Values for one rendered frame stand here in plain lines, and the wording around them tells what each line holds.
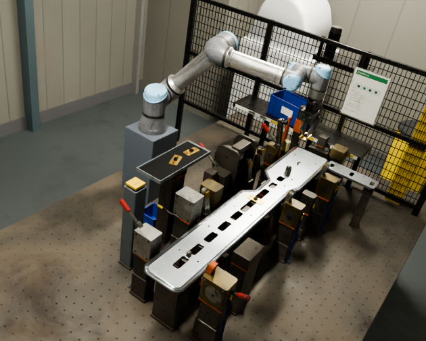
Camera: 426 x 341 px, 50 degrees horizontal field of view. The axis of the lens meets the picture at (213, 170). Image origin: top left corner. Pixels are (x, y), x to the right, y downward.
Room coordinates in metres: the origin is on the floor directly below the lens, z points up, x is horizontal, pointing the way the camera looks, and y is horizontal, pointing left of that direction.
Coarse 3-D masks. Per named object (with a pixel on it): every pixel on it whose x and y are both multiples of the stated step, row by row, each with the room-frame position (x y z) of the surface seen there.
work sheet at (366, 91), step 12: (360, 72) 2.67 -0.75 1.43; (372, 72) 2.64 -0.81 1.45; (360, 84) 2.66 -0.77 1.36; (372, 84) 2.63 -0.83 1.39; (384, 84) 2.60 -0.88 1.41; (348, 96) 2.68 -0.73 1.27; (360, 96) 2.65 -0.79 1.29; (372, 96) 2.62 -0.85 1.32; (384, 96) 2.58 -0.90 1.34; (348, 108) 2.67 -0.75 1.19; (360, 108) 2.63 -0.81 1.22; (372, 108) 2.60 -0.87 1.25; (360, 120) 2.62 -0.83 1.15; (372, 120) 2.59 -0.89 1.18
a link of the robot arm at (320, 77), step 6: (318, 66) 2.02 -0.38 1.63; (324, 66) 2.04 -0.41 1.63; (312, 72) 2.02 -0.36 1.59; (318, 72) 2.01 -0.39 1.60; (324, 72) 2.00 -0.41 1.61; (330, 72) 2.01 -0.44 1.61; (312, 78) 2.01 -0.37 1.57; (318, 78) 2.00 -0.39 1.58; (324, 78) 2.00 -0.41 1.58; (312, 84) 2.02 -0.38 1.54; (318, 84) 2.00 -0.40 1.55; (324, 84) 2.00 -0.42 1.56; (318, 90) 2.00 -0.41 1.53; (324, 90) 2.01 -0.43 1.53
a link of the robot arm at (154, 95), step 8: (152, 88) 2.13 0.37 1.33; (160, 88) 2.14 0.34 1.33; (144, 96) 2.10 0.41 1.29; (152, 96) 2.08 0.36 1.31; (160, 96) 2.09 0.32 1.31; (168, 96) 2.16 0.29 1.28; (144, 104) 2.10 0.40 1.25; (152, 104) 2.08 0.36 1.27; (160, 104) 2.09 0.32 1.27; (144, 112) 2.09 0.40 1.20; (152, 112) 2.08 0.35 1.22; (160, 112) 2.09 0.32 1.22
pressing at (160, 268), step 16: (288, 160) 2.23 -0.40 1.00; (304, 160) 2.27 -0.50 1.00; (320, 160) 2.30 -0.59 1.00; (272, 176) 2.04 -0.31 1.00; (288, 176) 2.07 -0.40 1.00; (304, 176) 2.10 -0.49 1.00; (240, 192) 1.84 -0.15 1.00; (256, 192) 1.87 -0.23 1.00; (272, 192) 1.89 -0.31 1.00; (224, 208) 1.69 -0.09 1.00; (240, 208) 1.71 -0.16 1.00; (256, 208) 1.74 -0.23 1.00; (272, 208) 1.76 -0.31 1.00; (208, 224) 1.56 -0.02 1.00; (240, 224) 1.60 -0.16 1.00; (256, 224) 1.63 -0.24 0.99; (176, 240) 1.42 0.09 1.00; (192, 240) 1.44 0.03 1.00; (224, 240) 1.47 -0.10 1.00; (160, 256) 1.31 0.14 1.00; (176, 256) 1.33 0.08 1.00; (192, 256) 1.34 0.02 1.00; (208, 256) 1.36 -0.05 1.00; (160, 272) 1.23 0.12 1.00; (176, 272) 1.24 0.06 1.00; (192, 272) 1.26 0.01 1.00; (176, 288) 1.17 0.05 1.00
